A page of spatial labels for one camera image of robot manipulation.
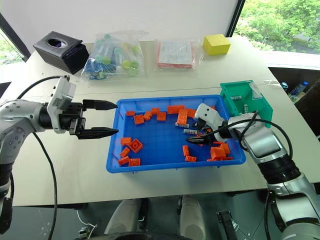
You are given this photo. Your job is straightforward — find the white thin cable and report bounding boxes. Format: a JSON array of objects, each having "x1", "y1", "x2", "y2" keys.
[{"x1": 75, "y1": 208, "x2": 98, "y2": 229}]

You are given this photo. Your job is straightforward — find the black tissue box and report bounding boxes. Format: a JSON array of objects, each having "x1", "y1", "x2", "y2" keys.
[{"x1": 32, "y1": 30, "x2": 90, "y2": 75}]

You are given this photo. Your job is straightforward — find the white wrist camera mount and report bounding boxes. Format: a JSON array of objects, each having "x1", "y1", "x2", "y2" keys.
[
  {"x1": 46, "y1": 75, "x2": 77, "y2": 134},
  {"x1": 194, "y1": 103, "x2": 230, "y2": 144}
]

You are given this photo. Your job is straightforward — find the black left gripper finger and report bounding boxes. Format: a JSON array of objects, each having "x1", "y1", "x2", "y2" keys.
[
  {"x1": 74, "y1": 126, "x2": 120, "y2": 141},
  {"x1": 82, "y1": 99, "x2": 119, "y2": 112}
]

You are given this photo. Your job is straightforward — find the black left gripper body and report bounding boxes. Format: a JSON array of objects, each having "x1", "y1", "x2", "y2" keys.
[{"x1": 59, "y1": 101, "x2": 87, "y2": 137}]

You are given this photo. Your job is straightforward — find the tall orange studded brick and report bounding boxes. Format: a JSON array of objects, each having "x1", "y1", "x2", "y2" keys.
[{"x1": 176, "y1": 109, "x2": 189, "y2": 126}]

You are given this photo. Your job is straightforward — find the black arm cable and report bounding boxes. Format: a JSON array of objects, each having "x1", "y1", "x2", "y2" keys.
[
  {"x1": 31, "y1": 131, "x2": 59, "y2": 240},
  {"x1": 236, "y1": 109, "x2": 294, "y2": 157}
]

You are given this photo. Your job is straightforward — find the yellow cube block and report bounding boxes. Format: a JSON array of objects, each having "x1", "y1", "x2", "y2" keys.
[{"x1": 202, "y1": 33, "x2": 232, "y2": 57}]

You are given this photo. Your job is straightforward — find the white robot leg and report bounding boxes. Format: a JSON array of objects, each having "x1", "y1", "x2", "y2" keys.
[
  {"x1": 103, "y1": 198, "x2": 149, "y2": 236},
  {"x1": 179, "y1": 194, "x2": 209, "y2": 236}
]

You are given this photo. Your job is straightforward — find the clear bag with booklet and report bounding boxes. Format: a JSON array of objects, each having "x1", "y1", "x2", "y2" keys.
[{"x1": 153, "y1": 38, "x2": 205, "y2": 73}]

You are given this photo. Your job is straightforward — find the long orange brick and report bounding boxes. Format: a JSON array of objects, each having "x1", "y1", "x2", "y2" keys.
[{"x1": 166, "y1": 105, "x2": 186, "y2": 115}]

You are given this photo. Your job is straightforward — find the orange sloped brick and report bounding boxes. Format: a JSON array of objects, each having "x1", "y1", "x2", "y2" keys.
[{"x1": 209, "y1": 146, "x2": 226, "y2": 161}]

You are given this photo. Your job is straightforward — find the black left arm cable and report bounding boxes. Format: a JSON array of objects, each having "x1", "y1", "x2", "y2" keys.
[{"x1": 31, "y1": 131, "x2": 59, "y2": 240}]

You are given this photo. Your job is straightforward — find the green plastic bin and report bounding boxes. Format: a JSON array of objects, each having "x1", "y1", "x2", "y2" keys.
[{"x1": 219, "y1": 79, "x2": 274, "y2": 129}]

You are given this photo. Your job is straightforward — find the clear bag of tubes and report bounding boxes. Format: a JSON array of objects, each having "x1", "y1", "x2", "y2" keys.
[{"x1": 79, "y1": 30, "x2": 150, "y2": 85}]

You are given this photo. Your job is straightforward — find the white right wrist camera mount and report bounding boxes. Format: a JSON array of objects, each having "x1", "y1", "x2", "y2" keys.
[{"x1": 194, "y1": 103, "x2": 230, "y2": 144}]

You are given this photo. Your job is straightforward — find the blue plastic bin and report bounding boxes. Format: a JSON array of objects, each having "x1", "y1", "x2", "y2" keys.
[{"x1": 105, "y1": 94, "x2": 247, "y2": 174}]

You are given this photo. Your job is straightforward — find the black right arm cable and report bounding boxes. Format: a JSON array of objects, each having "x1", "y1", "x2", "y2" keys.
[{"x1": 236, "y1": 109, "x2": 294, "y2": 157}]

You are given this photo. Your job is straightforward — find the large orange square brick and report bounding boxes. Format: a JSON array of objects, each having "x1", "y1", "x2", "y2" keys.
[{"x1": 128, "y1": 138, "x2": 144, "y2": 154}]

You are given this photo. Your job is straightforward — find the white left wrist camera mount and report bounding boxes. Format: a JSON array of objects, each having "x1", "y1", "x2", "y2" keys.
[{"x1": 46, "y1": 75, "x2": 77, "y2": 134}]

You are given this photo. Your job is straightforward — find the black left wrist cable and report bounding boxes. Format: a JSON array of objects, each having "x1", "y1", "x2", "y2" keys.
[{"x1": 14, "y1": 74, "x2": 70, "y2": 101}]

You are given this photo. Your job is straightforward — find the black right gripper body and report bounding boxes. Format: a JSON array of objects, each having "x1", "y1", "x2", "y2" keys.
[{"x1": 192, "y1": 119, "x2": 215, "y2": 141}]

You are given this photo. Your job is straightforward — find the clear plastic water bottle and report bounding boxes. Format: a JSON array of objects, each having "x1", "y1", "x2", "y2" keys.
[{"x1": 287, "y1": 79, "x2": 310, "y2": 98}]

